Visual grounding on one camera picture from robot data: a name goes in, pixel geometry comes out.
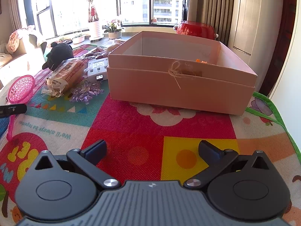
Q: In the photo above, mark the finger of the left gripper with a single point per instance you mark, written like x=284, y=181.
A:
x=13, y=109

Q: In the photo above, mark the colourful cartoon play mat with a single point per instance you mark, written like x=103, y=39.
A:
x=144, y=141

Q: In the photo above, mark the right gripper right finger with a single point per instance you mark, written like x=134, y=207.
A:
x=218, y=162

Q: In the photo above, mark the red snack packet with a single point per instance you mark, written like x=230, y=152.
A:
x=97, y=53

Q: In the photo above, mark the white electronic device box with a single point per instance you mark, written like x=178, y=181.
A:
x=97, y=70

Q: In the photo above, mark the black plush toy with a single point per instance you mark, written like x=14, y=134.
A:
x=58, y=53

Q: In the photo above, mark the pink cardboard box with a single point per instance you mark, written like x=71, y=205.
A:
x=160, y=69

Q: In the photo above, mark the low white planter dish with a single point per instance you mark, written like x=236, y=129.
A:
x=78, y=39

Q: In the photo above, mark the floral cushion on chair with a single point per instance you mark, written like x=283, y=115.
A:
x=20, y=42

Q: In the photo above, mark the white door panel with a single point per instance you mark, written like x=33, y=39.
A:
x=285, y=95

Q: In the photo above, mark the sliced bread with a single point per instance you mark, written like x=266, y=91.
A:
x=65, y=76

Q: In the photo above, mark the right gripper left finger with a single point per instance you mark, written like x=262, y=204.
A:
x=85, y=163

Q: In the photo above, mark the tall plant in white pot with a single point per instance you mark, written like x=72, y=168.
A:
x=95, y=27

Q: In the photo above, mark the purple ribbon bow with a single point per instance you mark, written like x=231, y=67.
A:
x=86, y=91

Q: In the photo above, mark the white standing air conditioner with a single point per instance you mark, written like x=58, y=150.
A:
x=254, y=32

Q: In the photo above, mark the beige striped curtain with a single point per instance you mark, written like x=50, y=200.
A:
x=215, y=13

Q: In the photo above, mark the red round stool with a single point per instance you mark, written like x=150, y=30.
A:
x=196, y=29

